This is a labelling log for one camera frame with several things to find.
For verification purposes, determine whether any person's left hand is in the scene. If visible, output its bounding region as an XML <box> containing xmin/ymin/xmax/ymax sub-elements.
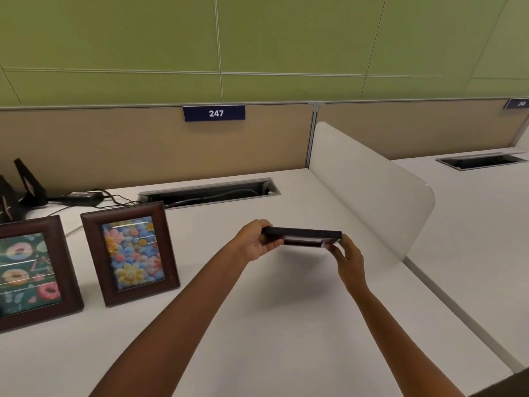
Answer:
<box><xmin>230</xmin><ymin>219</ymin><xmax>285</xmax><ymax>263</ymax></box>

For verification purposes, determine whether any person's right hand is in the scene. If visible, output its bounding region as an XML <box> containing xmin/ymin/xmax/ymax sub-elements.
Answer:
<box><xmin>325</xmin><ymin>234</ymin><xmax>369</xmax><ymax>292</ymax></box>

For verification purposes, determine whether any dark picture frame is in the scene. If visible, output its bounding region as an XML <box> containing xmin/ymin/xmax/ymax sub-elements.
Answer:
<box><xmin>261</xmin><ymin>226</ymin><xmax>343</xmax><ymax>248</ymax></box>

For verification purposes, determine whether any person's right forearm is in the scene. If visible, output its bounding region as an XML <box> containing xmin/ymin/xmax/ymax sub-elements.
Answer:
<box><xmin>346</xmin><ymin>283</ymin><xmax>466</xmax><ymax>397</ymax></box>

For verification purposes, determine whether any person's left forearm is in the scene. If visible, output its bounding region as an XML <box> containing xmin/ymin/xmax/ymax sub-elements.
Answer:
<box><xmin>88</xmin><ymin>243</ymin><xmax>250</xmax><ymax>397</ymax></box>

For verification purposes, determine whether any white desk divider panel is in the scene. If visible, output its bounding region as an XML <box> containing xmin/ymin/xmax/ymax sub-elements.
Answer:
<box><xmin>308</xmin><ymin>122</ymin><xmax>436</xmax><ymax>260</ymax></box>

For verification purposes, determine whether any beige partition panel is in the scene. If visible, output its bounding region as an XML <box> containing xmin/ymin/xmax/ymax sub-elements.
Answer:
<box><xmin>316</xmin><ymin>97</ymin><xmax>529</xmax><ymax>161</ymax></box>
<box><xmin>0</xmin><ymin>103</ymin><xmax>315</xmax><ymax>198</ymax></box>

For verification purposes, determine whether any black power adapter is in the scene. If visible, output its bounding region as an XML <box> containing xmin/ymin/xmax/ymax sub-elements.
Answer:
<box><xmin>62</xmin><ymin>192</ymin><xmax>105</xmax><ymax>205</ymax></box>

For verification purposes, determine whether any black stand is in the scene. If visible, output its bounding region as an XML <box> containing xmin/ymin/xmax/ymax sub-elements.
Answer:
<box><xmin>14</xmin><ymin>158</ymin><xmax>49</xmax><ymax>208</ymax></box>
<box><xmin>0</xmin><ymin>175</ymin><xmax>20</xmax><ymax>224</ymax></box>

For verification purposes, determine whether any grey cable tray opening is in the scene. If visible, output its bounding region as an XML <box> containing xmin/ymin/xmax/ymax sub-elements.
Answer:
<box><xmin>436</xmin><ymin>152</ymin><xmax>528</xmax><ymax>171</ymax></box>
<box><xmin>137</xmin><ymin>178</ymin><xmax>281</xmax><ymax>210</ymax></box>

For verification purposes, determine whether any brown frame with flower picture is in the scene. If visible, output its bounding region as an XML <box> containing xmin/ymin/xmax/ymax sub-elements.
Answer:
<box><xmin>80</xmin><ymin>201</ymin><xmax>181</xmax><ymax>307</ymax></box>

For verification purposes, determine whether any black cable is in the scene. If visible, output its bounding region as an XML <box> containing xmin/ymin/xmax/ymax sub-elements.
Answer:
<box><xmin>46</xmin><ymin>189</ymin><xmax>143</xmax><ymax>217</ymax></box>

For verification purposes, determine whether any brown frame with donut picture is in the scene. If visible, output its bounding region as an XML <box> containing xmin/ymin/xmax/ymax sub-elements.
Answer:
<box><xmin>0</xmin><ymin>215</ymin><xmax>85</xmax><ymax>333</ymax></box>

